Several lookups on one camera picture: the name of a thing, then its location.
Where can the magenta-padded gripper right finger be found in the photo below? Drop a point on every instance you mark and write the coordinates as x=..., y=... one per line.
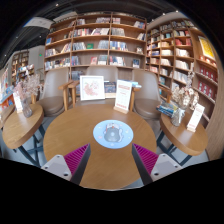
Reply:
x=166, y=166

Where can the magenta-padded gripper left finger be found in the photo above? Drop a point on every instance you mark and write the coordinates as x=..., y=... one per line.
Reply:
x=56, y=165

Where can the grey computer mouse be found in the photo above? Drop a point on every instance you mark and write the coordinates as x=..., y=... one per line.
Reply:
x=113, y=134

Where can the round light blue mouse pad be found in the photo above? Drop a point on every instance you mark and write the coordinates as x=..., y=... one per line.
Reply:
x=98, y=135

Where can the round wooden side table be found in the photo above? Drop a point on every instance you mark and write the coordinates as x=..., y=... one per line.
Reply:
x=183, y=136
x=21, y=128

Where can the small white sign card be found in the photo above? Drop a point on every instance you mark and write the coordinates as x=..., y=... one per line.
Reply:
x=195, y=117
x=17, y=102

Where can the stack of books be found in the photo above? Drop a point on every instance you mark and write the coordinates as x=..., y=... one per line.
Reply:
x=166, y=109

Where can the glass vase with dried flowers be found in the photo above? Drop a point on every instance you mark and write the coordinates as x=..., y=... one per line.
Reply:
x=183, y=96
x=27, y=108

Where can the brown padded wooden armchair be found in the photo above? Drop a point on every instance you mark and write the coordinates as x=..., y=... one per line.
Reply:
x=101, y=71
x=53, y=100
x=146, y=100

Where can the white sign card with red print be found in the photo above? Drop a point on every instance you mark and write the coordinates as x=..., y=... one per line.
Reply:
x=123, y=96

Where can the white framed flower picture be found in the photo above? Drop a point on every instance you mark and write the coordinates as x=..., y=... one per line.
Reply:
x=92, y=88

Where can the light blue book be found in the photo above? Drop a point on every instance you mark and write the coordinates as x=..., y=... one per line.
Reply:
x=135, y=84

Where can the colourful display shelf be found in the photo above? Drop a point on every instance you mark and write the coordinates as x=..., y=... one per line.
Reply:
x=6, y=86

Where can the dark book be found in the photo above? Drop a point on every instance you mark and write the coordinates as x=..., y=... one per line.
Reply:
x=110, y=88

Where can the distant wooden bookshelf unit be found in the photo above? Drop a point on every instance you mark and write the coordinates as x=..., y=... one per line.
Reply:
x=20, y=65

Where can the angled wooden bookshelf unit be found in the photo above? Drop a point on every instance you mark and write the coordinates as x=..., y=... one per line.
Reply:
x=180, y=56

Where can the white hanging ceiling panel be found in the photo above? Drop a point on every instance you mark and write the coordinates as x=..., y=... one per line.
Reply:
x=38, y=22

